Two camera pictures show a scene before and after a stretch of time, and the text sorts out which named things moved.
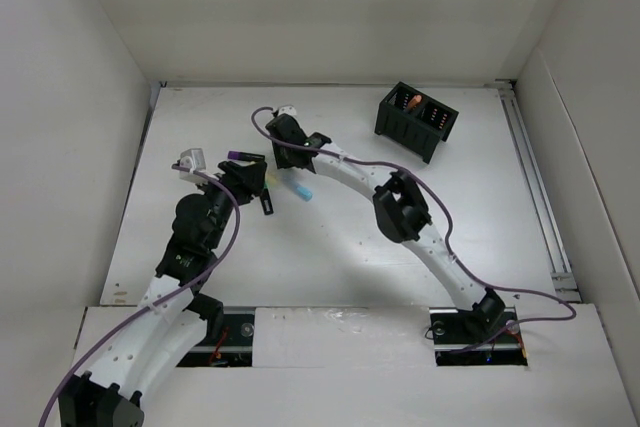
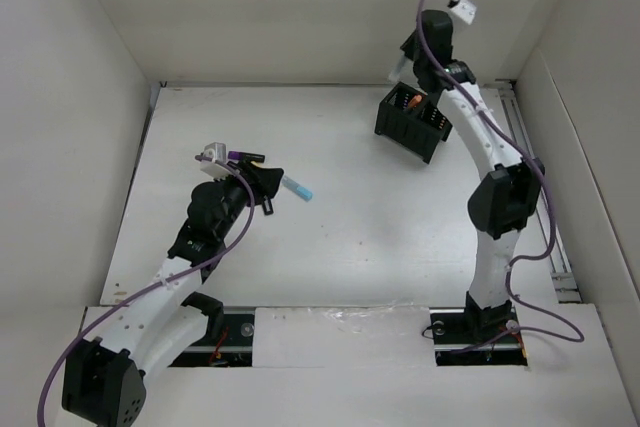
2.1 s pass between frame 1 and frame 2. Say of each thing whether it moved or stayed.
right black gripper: moved
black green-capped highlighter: stayed
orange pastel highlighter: stayed
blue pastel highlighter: stayed
